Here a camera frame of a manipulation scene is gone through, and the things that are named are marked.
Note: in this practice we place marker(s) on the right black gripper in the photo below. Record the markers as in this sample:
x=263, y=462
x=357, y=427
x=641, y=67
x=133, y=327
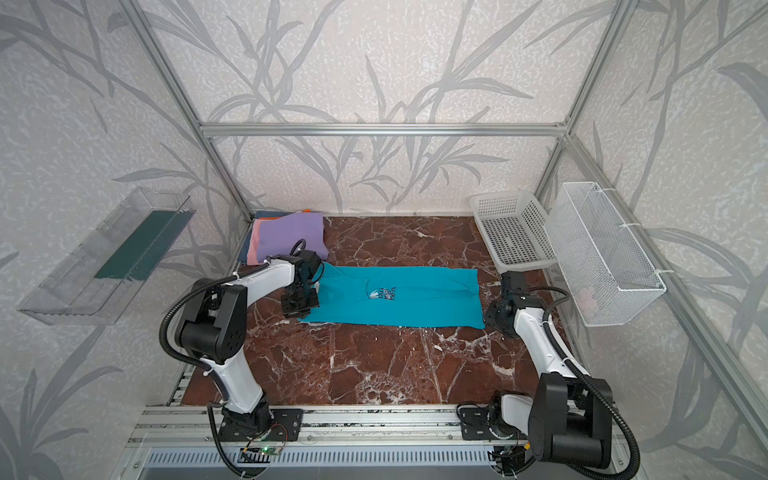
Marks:
x=498, y=315

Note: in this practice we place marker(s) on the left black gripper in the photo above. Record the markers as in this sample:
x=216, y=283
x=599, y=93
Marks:
x=298, y=303

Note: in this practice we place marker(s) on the teal printed t-shirt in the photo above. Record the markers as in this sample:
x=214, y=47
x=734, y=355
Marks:
x=413, y=297

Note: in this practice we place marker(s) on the white plastic laundry basket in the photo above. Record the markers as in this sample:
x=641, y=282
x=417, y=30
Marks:
x=512, y=226

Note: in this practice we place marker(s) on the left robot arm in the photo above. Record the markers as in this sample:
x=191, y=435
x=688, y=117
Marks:
x=212, y=329

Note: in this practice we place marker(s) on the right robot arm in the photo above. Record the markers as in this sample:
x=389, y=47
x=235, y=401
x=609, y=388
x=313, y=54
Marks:
x=563, y=420

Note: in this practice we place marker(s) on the folded pink t-shirt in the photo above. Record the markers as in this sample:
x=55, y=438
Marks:
x=253, y=243

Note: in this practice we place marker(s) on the folded dark blue t-shirt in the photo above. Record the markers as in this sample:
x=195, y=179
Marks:
x=260, y=217

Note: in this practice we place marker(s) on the folded purple t-shirt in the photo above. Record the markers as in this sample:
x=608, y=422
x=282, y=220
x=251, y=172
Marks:
x=279, y=236

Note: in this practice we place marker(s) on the green circuit board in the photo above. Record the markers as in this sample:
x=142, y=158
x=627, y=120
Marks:
x=260, y=454

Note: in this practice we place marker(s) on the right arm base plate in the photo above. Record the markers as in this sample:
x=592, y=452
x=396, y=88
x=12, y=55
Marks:
x=475, y=424

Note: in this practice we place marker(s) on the white wire wall basket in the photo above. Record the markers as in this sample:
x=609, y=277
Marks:
x=610, y=276

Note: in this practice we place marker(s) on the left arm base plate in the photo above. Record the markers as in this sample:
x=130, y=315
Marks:
x=277, y=425

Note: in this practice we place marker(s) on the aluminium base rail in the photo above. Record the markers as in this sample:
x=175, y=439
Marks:
x=322, y=426

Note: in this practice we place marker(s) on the clear plastic wall bin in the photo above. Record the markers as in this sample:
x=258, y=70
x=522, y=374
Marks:
x=97, y=281

